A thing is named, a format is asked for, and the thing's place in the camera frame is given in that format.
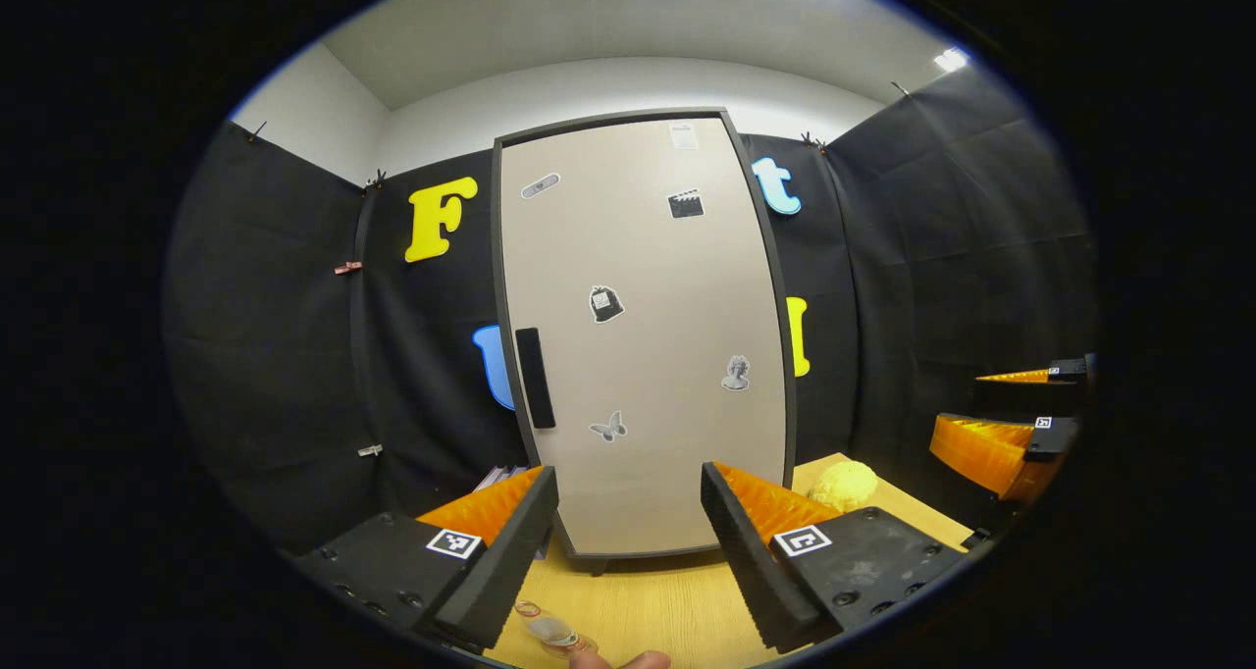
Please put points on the black backdrop cloth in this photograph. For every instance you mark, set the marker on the black backdrop cloth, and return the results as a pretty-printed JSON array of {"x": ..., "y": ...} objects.
[{"x": 932, "y": 257}]

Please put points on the beige cabinet door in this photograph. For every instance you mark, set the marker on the beige cabinet door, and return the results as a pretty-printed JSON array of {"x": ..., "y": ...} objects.
[{"x": 667, "y": 286}]

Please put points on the beige book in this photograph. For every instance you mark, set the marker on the beige book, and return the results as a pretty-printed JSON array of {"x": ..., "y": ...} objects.
[{"x": 487, "y": 480}]

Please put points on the white book orange label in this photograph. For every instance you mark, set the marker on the white book orange label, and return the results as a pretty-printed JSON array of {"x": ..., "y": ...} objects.
[{"x": 502, "y": 474}]

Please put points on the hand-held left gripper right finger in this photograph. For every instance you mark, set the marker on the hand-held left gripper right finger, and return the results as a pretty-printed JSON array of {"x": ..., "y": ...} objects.
[{"x": 746, "y": 561}]

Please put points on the clear plastic bottle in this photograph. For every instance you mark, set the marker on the clear plastic bottle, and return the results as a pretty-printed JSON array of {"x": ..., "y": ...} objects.
[{"x": 549, "y": 630}]

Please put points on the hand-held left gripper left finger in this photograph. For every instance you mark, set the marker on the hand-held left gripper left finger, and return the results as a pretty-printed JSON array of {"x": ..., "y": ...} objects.
[{"x": 505, "y": 571}]

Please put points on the dark grey cabinet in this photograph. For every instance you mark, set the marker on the dark grey cabinet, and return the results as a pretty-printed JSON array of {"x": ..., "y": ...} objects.
[{"x": 497, "y": 257}]

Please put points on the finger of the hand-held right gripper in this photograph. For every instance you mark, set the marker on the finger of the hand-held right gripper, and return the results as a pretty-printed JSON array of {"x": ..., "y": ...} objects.
[
  {"x": 1068, "y": 367},
  {"x": 1055, "y": 436}
]

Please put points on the copper clip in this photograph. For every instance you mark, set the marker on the copper clip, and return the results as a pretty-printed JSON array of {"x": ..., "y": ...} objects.
[{"x": 348, "y": 268}]

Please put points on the yellow textured ball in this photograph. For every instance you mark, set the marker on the yellow textured ball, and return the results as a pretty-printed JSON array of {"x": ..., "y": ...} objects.
[{"x": 844, "y": 486}]

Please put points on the small ceiling light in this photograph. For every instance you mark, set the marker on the small ceiling light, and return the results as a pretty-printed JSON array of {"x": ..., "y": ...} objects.
[{"x": 951, "y": 59}]

